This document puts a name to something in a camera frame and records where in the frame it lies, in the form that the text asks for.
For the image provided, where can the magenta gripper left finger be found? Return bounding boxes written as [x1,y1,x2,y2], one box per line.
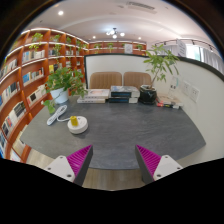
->
[45,145,93,186]

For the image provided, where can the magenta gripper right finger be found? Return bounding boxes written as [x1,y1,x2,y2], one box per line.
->
[135,145,182,184]

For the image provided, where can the yellow charger plug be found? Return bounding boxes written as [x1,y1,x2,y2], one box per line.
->
[70,116,78,126]

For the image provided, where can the white round socket base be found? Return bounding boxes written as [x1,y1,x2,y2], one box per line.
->
[67,116,88,134]

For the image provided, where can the white power strip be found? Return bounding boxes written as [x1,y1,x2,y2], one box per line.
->
[47,105,67,126]

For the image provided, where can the left stack of books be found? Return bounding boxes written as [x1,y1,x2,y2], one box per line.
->
[77,89,110,103]

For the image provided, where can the stack of books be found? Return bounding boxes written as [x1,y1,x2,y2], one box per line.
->
[77,89,110,103]
[109,86,140,103]

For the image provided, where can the right stack of books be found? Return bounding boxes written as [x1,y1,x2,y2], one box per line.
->
[109,86,140,103]

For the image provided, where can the green plant in white pot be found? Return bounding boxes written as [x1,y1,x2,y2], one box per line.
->
[43,67,87,114]

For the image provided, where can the orange wooden bookshelf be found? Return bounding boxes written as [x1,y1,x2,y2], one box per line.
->
[0,28,89,162]

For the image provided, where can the right brown chair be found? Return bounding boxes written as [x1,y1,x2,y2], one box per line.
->
[123,72,151,89]

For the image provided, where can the brown chair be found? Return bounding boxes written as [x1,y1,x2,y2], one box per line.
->
[123,72,151,89]
[89,72,122,89]

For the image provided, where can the left brown chair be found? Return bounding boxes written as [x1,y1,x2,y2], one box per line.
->
[89,72,122,89]

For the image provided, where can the tall plant in black pot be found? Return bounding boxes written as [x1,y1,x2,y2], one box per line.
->
[139,44,179,105]

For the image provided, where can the ceiling chandelier lamp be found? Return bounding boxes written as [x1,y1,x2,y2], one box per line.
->
[106,28,125,39]

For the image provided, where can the white power cable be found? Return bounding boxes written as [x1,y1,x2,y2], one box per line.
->
[56,112,72,123]

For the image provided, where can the small items by wall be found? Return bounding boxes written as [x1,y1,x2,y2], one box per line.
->
[156,95,183,109]

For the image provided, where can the white wall sockets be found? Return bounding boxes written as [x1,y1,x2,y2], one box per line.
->
[182,81,200,102]

